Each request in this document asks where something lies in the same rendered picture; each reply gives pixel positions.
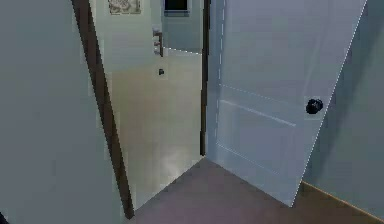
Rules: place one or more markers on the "small black object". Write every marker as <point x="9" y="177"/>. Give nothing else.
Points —
<point x="161" y="71"/>

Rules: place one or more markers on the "white panelled room door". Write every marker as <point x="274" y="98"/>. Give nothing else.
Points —
<point x="260" y="100"/>

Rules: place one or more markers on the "dark brown shelf unit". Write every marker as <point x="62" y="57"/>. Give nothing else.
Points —
<point x="158" y="41"/>

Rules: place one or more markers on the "dark window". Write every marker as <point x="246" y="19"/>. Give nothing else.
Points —
<point x="176" y="6"/>

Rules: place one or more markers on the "black round door knob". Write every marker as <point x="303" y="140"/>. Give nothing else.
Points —
<point x="314" y="106"/>

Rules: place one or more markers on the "framed wall picture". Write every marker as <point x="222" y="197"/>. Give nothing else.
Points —
<point x="124" y="6"/>

